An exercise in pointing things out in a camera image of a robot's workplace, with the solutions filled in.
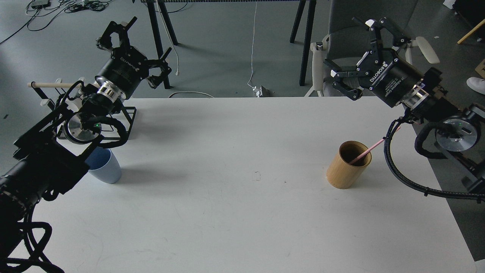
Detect black table legs left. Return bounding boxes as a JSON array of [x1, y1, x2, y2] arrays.
[[142, 0, 178, 89]]

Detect white hanging cable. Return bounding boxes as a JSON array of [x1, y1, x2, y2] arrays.
[[247, 2, 258, 89]]

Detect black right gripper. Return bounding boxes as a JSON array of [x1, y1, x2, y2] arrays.
[[323, 17, 424, 108]]

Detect pink chopstick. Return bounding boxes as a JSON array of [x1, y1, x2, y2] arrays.
[[349, 136, 389, 165]]

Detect grey office chair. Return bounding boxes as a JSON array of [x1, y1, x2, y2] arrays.
[[305, 0, 440, 97]]

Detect black cables on floor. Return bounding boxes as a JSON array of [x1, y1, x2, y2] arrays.
[[0, 0, 112, 44]]

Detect black table legs right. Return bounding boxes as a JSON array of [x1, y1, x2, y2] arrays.
[[289, 0, 317, 86]]

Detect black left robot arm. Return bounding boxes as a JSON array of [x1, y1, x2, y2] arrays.
[[1, 17, 172, 273]]

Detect bamboo cylinder holder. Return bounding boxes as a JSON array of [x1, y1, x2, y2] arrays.
[[326, 141, 371, 189]]

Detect white shoe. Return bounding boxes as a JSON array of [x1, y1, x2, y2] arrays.
[[466, 77, 485, 95]]

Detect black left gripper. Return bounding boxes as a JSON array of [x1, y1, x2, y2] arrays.
[[94, 16, 172, 100]]

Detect light blue cup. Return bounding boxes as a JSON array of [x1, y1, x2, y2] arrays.
[[85, 147, 122, 184]]

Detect white power adapter on floor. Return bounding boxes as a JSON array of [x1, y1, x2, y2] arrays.
[[253, 85, 271, 98]]

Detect wooden stick top right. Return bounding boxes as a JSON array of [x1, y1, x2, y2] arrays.
[[456, 20, 485, 44]]

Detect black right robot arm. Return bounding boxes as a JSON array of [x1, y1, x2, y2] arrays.
[[324, 17, 484, 203]]

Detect black table legs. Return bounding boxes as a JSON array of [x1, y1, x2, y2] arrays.
[[142, 0, 178, 89], [289, 0, 317, 86]]

